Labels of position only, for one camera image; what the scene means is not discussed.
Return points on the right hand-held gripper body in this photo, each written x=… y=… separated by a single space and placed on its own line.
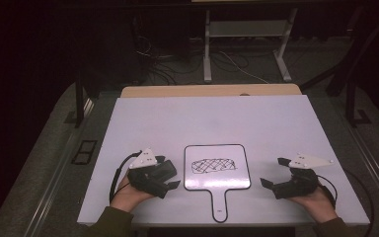
x=297 y=184

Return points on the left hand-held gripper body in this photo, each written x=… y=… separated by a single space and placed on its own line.
x=144 y=177

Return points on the person's left hand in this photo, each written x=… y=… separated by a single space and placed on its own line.
x=128 y=196

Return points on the person's right hand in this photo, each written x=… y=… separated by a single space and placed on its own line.
x=317 y=202

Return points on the beige wooden table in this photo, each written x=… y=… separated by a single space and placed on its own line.
x=210 y=90

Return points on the black metal stand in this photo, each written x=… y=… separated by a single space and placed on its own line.
x=79 y=102
x=352 y=98

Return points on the white metal stand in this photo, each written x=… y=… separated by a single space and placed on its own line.
x=248 y=28

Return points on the metal floor rail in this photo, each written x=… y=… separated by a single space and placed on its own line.
x=51 y=191
x=375 y=158

